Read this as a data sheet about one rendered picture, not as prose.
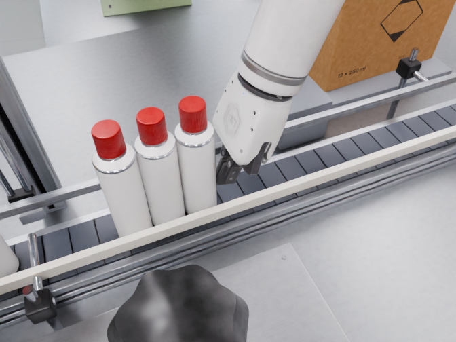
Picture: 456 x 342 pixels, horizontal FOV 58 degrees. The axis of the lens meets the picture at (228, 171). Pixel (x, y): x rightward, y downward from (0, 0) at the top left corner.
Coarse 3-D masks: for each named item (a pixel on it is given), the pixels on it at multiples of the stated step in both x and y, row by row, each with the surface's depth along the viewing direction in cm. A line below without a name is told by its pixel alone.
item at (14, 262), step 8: (0, 240) 52; (0, 248) 52; (8, 248) 55; (0, 256) 53; (8, 256) 54; (16, 256) 57; (0, 264) 53; (8, 264) 55; (16, 264) 56; (0, 272) 54; (8, 272) 55; (16, 272) 57
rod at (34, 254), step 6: (30, 234) 58; (30, 240) 57; (36, 240) 57; (30, 246) 56; (36, 246) 56; (30, 252) 56; (36, 252) 56; (30, 258) 55; (36, 258) 55; (36, 264) 54; (36, 276) 53; (36, 282) 53; (42, 282) 53; (36, 288) 52; (42, 288) 52
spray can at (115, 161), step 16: (96, 128) 46; (112, 128) 46; (96, 144) 46; (112, 144) 46; (128, 144) 51; (96, 160) 48; (112, 160) 48; (128, 160) 49; (112, 176) 49; (128, 176) 50; (112, 192) 51; (128, 192) 51; (144, 192) 55; (112, 208) 54; (128, 208) 54; (144, 208) 56; (128, 224) 56; (144, 224) 58
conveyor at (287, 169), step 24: (408, 120) 78; (432, 120) 78; (336, 144) 74; (360, 144) 74; (384, 144) 74; (264, 168) 70; (288, 168) 70; (312, 168) 70; (216, 192) 67; (240, 192) 66; (312, 192) 67; (240, 216) 63; (48, 240) 60; (72, 240) 60; (96, 240) 60; (168, 240) 60; (24, 264) 58; (96, 264) 58
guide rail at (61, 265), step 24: (408, 144) 69; (432, 144) 71; (336, 168) 65; (360, 168) 67; (264, 192) 62; (288, 192) 63; (192, 216) 59; (216, 216) 60; (120, 240) 56; (144, 240) 57; (48, 264) 54; (72, 264) 55; (0, 288) 52
